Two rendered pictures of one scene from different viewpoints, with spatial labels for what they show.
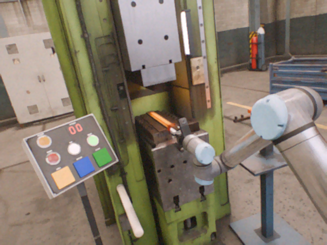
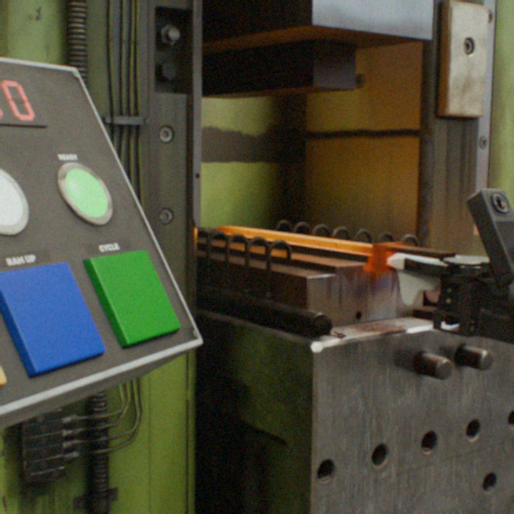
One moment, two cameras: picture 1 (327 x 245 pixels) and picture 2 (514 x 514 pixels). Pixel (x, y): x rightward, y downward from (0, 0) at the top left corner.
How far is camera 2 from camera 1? 67 cm
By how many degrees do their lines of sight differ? 22
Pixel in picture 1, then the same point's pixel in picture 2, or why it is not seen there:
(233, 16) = not seen: hidden behind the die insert
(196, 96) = (445, 170)
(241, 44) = not seen: hidden behind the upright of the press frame
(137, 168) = (166, 476)
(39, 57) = not seen: outside the picture
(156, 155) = (330, 380)
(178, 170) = (400, 479)
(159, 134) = (335, 285)
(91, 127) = (76, 127)
